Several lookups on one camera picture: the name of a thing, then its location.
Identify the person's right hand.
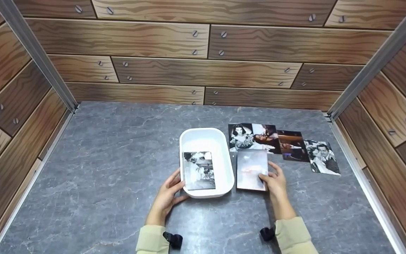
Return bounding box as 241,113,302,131
258,162,297,221

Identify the person's left hand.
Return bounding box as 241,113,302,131
145,168,190,226

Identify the glossy pale photo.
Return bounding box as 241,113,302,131
236,150,269,192

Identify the white plastic tray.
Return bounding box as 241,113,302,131
179,128,235,199

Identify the person's left forearm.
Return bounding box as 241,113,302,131
135,224,170,254

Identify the person's right forearm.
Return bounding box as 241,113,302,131
275,216,319,254

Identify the black wrist band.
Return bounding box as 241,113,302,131
163,231,184,249
259,226,277,242

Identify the dark brown photo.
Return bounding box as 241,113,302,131
277,130,310,163

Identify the black-and-white photo in tray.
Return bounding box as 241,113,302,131
183,151,216,191

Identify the colour photo of couple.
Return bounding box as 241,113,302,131
252,124,282,155

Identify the black-and-white couple photo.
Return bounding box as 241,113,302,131
303,139,341,176

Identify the black-and-white woman portrait photo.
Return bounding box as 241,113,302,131
228,123,260,153

